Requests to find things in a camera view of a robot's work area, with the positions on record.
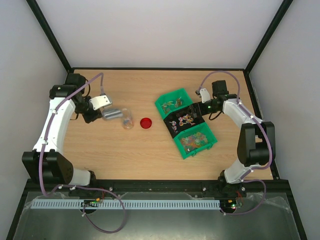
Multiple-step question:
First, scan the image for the clear plastic cup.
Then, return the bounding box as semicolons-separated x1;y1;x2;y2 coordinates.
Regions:
121;108;134;130

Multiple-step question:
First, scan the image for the green bin with lollipops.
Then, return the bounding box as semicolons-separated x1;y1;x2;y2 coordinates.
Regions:
154;88;193;120

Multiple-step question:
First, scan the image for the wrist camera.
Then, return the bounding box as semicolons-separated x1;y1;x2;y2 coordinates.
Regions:
195;88;211;104
89;94;113;110

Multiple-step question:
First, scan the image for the green bin with gummies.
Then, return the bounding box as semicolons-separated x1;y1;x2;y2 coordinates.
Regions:
173;123;218;160

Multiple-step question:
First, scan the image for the black bin with swirl lollipops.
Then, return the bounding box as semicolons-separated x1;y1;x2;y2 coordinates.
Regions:
163;103;205;139

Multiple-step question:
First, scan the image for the red round lid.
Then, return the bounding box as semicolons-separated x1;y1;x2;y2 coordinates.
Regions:
139;117;152;129

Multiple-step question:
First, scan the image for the black aluminium rail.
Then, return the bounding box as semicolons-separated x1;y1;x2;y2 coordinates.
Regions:
23;179;293;199

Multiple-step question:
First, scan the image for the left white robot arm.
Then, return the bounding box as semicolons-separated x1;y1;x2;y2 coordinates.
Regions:
21;73;104;189

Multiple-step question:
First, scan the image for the metal scoop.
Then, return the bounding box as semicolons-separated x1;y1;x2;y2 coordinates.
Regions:
101;108;123;121

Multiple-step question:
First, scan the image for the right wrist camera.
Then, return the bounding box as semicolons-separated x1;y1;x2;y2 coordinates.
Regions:
195;88;211;104

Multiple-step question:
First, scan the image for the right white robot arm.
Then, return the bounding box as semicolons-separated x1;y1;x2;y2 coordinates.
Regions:
189;80;275;196

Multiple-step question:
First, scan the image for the light blue cable duct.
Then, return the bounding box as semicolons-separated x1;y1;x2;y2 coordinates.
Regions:
30;199;221;210

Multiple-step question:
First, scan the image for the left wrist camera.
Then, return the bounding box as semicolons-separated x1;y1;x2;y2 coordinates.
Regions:
89;94;113;110

